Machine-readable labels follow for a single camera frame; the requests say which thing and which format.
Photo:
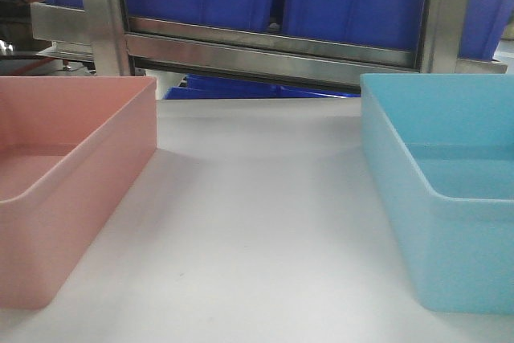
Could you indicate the pink plastic box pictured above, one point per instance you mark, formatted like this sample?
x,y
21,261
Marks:
x,y
71,147

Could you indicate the blue crate far right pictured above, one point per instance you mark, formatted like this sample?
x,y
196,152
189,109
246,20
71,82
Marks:
x,y
483,27

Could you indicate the stainless steel shelf rack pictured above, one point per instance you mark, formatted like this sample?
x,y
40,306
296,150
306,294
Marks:
x,y
102,32

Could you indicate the blue crates lower shelf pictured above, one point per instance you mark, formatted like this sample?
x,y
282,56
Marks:
x,y
196,87

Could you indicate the light blue plastic box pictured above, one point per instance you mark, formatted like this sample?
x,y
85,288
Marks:
x,y
440,150

